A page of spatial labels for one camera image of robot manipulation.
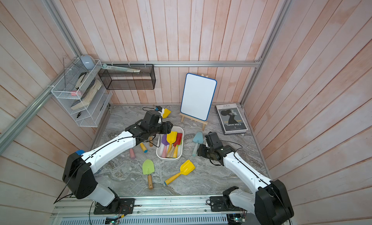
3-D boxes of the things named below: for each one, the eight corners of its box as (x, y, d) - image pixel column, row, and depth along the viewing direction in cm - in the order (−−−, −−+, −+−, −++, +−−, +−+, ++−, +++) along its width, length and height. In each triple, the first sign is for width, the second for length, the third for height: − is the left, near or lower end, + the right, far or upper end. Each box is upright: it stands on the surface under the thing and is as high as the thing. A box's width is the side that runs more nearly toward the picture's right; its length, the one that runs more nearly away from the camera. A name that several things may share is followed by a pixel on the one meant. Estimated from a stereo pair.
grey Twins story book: (224, 134, 102) (225, 132, 100) (214, 107, 120) (215, 104, 117) (246, 132, 104) (248, 130, 101) (234, 106, 121) (235, 103, 118)
